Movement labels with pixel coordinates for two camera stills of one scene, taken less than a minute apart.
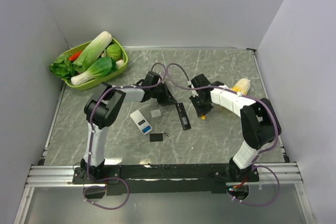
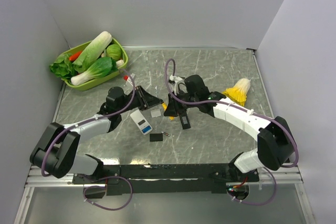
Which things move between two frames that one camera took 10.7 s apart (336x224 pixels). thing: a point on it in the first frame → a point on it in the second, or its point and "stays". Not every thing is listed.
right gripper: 200,111 → 170,110
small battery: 167,134 stays
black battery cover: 156,137 stays
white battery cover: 155,113 stays
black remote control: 185,121 stays
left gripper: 168,98 → 146,99
